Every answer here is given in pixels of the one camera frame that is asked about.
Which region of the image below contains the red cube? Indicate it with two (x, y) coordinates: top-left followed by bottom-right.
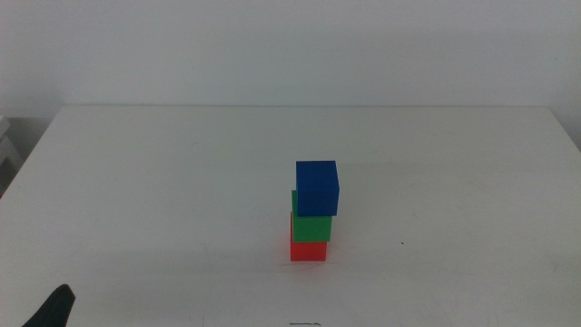
(289, 212), (329, 263)

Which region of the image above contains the blue cube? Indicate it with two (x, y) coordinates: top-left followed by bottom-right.
(295, 160), (340, 218)

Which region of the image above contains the green cube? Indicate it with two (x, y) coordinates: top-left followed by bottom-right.
(290, 189), (333, 243)

